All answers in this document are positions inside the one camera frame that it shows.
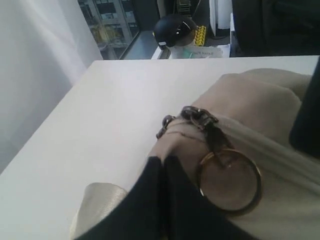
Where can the white printed box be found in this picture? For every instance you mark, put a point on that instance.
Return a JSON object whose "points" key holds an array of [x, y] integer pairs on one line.
{"points": [[195, 52]]}

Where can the cream duffel bag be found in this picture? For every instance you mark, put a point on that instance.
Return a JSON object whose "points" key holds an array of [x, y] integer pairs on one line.
{"points": [[233, 144]]}

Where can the yellow black striped object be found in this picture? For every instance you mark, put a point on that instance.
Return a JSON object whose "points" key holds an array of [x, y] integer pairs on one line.
{"points": [[200, 36]]}

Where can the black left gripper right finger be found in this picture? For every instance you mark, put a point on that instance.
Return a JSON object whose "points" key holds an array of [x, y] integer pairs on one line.
{"points": [[186, 214]]}

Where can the black helmet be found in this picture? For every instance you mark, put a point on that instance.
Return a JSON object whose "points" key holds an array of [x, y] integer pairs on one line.
{"points": [[174, 31]]}

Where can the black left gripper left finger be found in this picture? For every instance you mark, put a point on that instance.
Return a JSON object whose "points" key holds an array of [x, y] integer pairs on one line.
{"points": [[138, 216]]}

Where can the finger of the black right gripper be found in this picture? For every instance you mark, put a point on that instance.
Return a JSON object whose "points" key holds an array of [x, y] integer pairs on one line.
{"points": [[305, 133]]}

